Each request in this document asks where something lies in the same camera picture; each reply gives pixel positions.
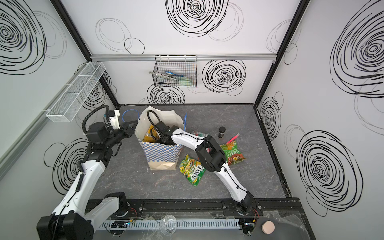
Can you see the blue handled tool in basket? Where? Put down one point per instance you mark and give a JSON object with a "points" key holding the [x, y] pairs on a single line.
{"points": [[173, 74]]}

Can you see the green red snack bag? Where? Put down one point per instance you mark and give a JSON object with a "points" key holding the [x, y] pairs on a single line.
{"points": [[232, 153]]}

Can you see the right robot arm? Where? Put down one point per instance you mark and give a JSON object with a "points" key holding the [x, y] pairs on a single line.
{"points": [[213, 159]]}

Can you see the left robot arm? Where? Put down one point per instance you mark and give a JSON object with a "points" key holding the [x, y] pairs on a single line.
{"points": [[69, 220]]}

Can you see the white wire wall shelf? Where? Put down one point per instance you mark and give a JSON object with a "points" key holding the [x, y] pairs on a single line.
{"points": [[76, 92]]}

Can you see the black wire wall basket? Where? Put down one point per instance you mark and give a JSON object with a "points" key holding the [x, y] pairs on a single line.
{"points": [[185, 65]]}

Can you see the yellow snack bag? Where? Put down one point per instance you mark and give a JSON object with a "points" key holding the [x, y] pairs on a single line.
{"points": [[151, 136]]}

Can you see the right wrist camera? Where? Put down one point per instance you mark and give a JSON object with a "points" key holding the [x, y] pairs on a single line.
{"points": [[161, 126]]}

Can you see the green item in basket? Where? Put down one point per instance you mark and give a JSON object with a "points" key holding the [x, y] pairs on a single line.
{"points": [[186, 81]]}

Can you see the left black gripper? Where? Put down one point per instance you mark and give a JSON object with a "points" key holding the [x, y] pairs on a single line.
{"points": [[127, 130]]}

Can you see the green Fox's spring tea bag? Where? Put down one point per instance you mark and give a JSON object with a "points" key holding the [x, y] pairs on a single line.
{"points": [[192, 169]]}

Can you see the beige round sponge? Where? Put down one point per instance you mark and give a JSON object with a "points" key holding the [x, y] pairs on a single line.
{"points": [[268, 227]]}

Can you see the teal Fox's candy bag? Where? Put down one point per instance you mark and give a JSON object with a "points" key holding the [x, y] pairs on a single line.
{"points": [[199, 134]]}

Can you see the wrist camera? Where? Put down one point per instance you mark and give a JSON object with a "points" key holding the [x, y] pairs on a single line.
{"points": [[112, 118], [161, 126]]}

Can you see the pink marker pen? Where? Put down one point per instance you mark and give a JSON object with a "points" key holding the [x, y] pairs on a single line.
{"points": [[233, 139]]}

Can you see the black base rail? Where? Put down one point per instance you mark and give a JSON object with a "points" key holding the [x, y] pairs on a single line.
{"points": [[217, 208]]}

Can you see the black lid spice jar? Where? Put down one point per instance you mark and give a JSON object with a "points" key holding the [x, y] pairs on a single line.
{"points": [[222, 131]]}

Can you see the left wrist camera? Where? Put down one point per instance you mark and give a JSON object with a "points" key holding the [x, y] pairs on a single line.
{"points": [[112, 118]]}

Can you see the blue checkered paper bag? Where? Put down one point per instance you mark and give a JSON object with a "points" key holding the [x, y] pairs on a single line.
{"points": [[159, 156]]}

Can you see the white slotted cable duct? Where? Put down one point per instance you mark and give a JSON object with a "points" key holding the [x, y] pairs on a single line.
{"points": [[198, 224]]}

